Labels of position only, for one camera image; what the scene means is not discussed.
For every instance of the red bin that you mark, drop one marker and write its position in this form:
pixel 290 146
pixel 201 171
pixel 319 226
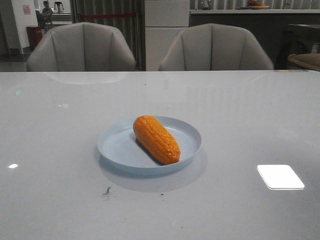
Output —
pixel 34 34

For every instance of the pink wall poster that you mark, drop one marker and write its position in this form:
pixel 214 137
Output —
pixel 26 9

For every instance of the right beige leather chair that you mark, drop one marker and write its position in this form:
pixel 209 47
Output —
pixel 215 47

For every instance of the fruit bowl on counter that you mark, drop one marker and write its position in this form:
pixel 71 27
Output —
pixel 256 5

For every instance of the beige leather chair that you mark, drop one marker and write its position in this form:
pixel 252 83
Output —
pixel 215 47
pixel 82 47

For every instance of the orange toy corn cob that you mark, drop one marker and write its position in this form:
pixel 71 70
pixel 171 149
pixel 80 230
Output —
pixel 157 140

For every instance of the person in background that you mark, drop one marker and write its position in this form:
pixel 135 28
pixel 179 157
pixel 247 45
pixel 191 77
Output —
pixel 46 14

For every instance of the white cabinet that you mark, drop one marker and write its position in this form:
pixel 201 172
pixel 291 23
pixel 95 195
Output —
pixel 163 19

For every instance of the red barrier belt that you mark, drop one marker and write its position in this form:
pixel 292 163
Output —
pixel 109 16

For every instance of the dark washing machine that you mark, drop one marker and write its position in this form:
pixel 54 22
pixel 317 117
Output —
pixel 297 39

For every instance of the tan cushion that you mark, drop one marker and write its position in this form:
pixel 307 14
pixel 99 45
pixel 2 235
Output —
pixel 308 61

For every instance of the dark counter with white top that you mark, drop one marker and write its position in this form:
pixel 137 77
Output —
pixel 267 25

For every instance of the left beige leather chair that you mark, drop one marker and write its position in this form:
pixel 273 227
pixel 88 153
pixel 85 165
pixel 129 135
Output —
pixel 82 47

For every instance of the light blue round plate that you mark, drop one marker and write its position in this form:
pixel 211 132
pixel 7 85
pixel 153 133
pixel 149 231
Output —
pixel 121 149

